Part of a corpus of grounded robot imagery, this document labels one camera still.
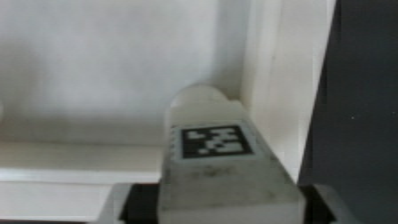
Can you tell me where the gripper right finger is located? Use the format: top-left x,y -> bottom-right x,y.
301,184 -> 363,224

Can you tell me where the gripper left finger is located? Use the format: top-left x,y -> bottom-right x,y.
100,183 -> 160,224

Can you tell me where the white table leg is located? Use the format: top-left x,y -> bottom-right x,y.
157,85 -> 306,224

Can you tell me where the white square table top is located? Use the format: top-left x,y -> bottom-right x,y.
0,0 -> 253,183

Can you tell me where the white U-shaped fence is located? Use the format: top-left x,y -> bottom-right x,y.
0,0 -> 338,224

